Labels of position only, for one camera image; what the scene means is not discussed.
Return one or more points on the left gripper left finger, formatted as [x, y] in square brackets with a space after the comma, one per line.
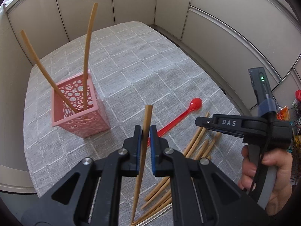
[89, 194]

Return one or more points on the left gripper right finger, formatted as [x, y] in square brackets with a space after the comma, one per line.
[201, 193]

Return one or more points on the bamboo chopstick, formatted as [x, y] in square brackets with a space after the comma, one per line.
[160, 205]
[187, 153]
[86, 54]
[44, 71]
[143, 149]
[203, 153]

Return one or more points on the red plastic spoon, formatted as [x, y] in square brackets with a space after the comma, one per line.
[195, 104]

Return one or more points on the white kitchen cabinets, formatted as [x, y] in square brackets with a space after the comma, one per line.
[226, 37]

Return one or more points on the person's right hand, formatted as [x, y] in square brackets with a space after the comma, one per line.
[282, 189]

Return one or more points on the snack packages in basket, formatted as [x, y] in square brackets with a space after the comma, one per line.
[292, 114]

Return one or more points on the white plastic spoon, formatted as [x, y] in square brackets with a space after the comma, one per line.
[157, 215]

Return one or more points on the pink perforated utensil holder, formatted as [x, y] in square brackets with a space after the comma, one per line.
[86, 122]

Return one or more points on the grey checked tablecloth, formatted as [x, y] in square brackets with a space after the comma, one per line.
[131, 66]

